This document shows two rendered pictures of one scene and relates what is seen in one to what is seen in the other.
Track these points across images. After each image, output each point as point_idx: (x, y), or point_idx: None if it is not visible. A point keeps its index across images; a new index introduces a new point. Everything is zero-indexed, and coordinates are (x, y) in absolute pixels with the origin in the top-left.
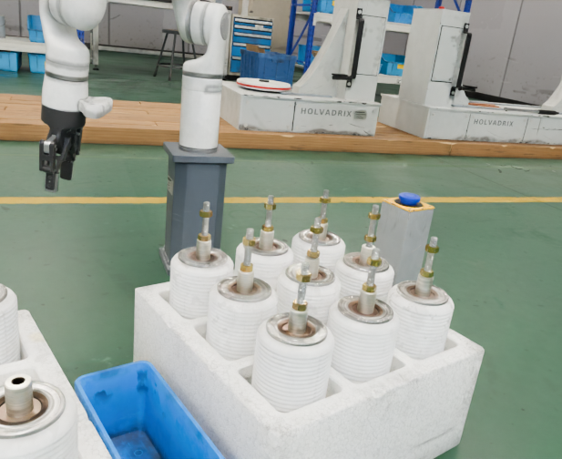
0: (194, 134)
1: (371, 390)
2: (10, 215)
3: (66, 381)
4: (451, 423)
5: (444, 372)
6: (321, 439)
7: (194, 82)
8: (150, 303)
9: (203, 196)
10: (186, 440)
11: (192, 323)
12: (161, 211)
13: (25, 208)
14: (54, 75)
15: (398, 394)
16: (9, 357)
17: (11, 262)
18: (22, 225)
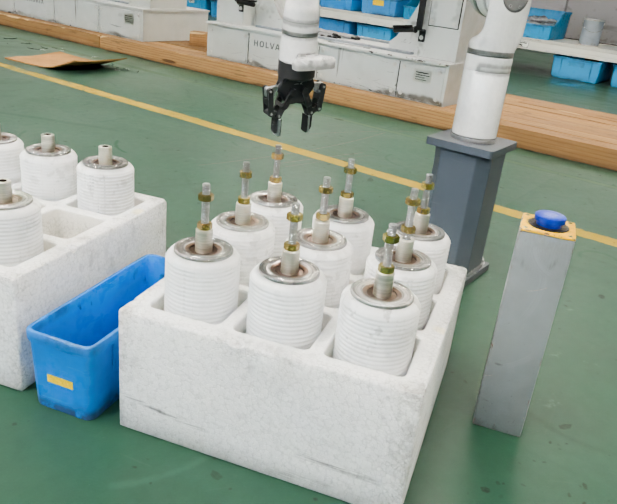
0: (459, 118)
1: (232, 337)
2: (365, 185)
3: (101, 231)
4: (370, 470)
5: (340, 382)
6: (165, 346)
7: (469, 59)
8: None
9: (453, 190)
10: None
11: None
12: (504, 224)
13: (386, 184)
14: (282, 30)
15: (262, 363)
16: (107, 212)
17: (307, 212)
18: (360, 193)
